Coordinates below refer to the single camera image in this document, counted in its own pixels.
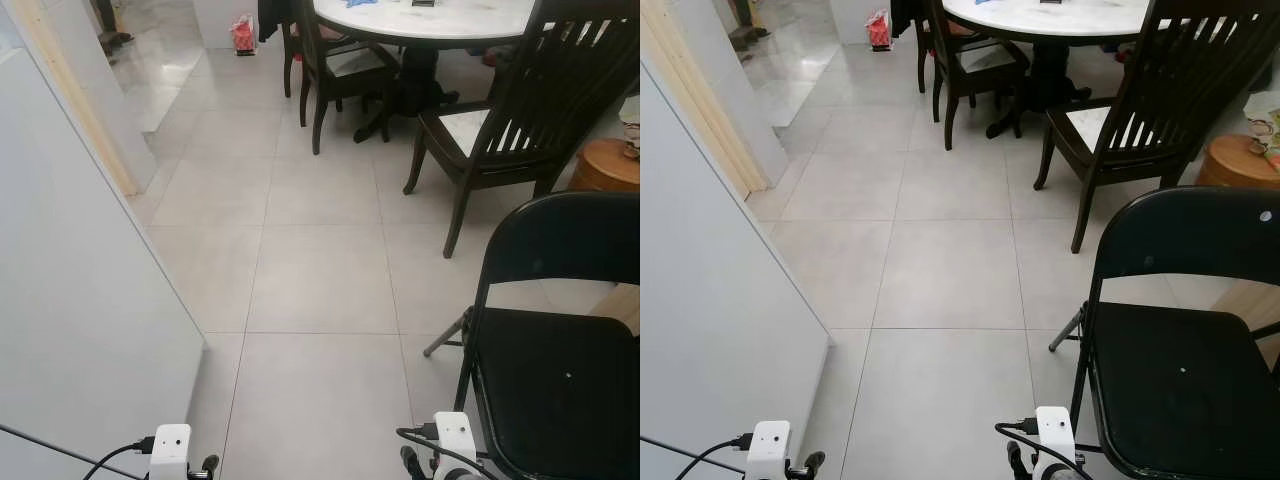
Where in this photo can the dark wooden dining chair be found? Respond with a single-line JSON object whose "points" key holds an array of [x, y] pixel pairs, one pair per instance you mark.
{"points": [[590, 25], [975, 85], [1200, 25], [350, 88]]}

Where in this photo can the round wooden stool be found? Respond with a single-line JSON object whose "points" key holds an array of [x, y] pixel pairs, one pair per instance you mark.
{"points": [[1235, 160], [605, 165]]}

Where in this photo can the black folding chair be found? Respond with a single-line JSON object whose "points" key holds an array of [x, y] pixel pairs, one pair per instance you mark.
{"points": [[550, 390], [1180, 380]]}

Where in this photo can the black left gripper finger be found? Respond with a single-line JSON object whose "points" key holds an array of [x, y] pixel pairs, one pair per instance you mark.
{"points": [[208, 466], [812, 462]]}

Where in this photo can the black hanging cloth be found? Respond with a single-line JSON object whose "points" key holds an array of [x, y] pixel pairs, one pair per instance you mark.
{"points": [[905, 15], [270, 20]]}

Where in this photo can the white printed paper bag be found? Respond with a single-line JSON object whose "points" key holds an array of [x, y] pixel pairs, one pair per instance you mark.
{"points": [[631, 125], [1268, 125]]}

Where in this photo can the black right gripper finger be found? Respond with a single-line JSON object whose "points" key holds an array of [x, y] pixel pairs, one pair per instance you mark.
{"points": [[411, 462], [1016, 460]]}

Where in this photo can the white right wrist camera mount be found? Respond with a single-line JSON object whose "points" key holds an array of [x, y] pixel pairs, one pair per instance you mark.
{"points": [[1055, 430], [455, 435]]}

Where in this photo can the round white marble table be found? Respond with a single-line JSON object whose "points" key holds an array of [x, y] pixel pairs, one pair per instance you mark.
{"points": [[1060, 17], [440, 20]]}

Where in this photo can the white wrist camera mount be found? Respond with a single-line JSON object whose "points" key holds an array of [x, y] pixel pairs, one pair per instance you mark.
{"points": [[455, 435], [1055, 430], [770, 445], [170, 450]]}

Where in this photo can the red bag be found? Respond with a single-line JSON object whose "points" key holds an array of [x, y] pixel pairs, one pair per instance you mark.
{"points": [[878, 30], [243, 35]]}

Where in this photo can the white flat panel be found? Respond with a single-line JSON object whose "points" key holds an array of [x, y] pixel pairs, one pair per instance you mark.
{"points": [[80, 280], [720, 300]]}

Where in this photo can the beige wooden door frame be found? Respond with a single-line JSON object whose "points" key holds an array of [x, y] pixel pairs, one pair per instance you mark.
{"points": [[78, 100], [712, 100]]}

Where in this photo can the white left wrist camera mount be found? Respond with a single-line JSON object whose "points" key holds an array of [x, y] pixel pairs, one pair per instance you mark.
{"points": [[170, 450], [770, 445]]}

